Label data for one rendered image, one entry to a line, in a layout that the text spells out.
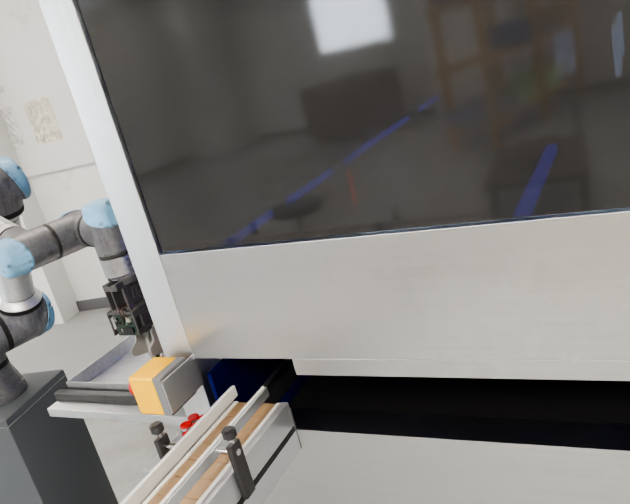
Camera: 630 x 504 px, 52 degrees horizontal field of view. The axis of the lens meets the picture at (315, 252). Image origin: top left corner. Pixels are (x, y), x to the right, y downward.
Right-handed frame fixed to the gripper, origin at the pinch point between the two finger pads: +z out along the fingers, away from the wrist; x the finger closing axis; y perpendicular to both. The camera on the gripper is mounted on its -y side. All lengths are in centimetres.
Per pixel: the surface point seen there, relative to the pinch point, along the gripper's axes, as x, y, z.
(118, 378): -13.8, 1.6, 5.1
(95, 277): -278, -228, 69
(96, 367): -21.3, 0.2, 3.3
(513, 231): 79, 14, -26
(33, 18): -253, -233, -111
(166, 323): 19.2, 15.0, -15.1
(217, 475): 36.9, 33.0, 0.4
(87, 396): -13.7, 10.9, 3.8
